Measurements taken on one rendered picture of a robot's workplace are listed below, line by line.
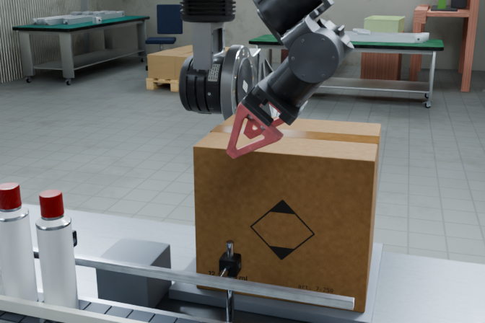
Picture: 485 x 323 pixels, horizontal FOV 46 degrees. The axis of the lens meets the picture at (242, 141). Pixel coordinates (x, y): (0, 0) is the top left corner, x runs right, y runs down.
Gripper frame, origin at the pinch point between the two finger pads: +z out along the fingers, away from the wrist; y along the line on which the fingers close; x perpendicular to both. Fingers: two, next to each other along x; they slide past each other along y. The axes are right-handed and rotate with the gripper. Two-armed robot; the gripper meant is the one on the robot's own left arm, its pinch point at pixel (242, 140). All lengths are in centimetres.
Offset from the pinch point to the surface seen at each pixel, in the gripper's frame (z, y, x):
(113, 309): 36.1, 1.6, 2.3
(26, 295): 42.4, 5.2, -9.6
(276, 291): 13.1, 2.4, 17.9
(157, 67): 245, -589, -144
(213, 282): 19.4, 2.0, 10.6
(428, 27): 10, -859, 97
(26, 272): 39.1, 4.7, -12.0
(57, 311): 36.7, 8.8, -4.1
